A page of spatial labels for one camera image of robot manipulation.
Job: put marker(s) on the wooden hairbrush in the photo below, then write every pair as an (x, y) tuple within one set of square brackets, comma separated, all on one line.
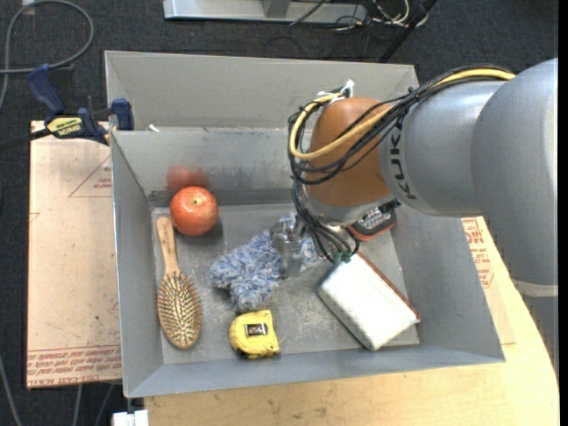
[(178, 306)]

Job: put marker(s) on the red apple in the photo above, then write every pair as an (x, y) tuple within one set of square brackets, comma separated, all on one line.
[(194, 212)]

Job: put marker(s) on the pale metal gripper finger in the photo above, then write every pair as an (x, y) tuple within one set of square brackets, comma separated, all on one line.
[(285, 260), (298, 257)]

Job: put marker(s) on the black keypad in red case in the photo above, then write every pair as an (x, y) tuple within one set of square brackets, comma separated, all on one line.
[(375, 224)]

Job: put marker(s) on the blue and white fluffy cloth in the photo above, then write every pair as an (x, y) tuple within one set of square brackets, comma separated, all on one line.
[(248, 269)]

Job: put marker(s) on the yellow tape measure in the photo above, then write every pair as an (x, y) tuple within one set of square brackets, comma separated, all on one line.
[(254, 333)]

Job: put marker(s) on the brown cardboard board red print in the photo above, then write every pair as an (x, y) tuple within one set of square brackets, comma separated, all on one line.
[(71, 246)]

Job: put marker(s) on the grey metal bin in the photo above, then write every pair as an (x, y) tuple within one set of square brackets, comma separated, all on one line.
[(266, 326)]

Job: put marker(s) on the white box with red-brown edge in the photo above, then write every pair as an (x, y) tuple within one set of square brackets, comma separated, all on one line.
[(366, 302)]

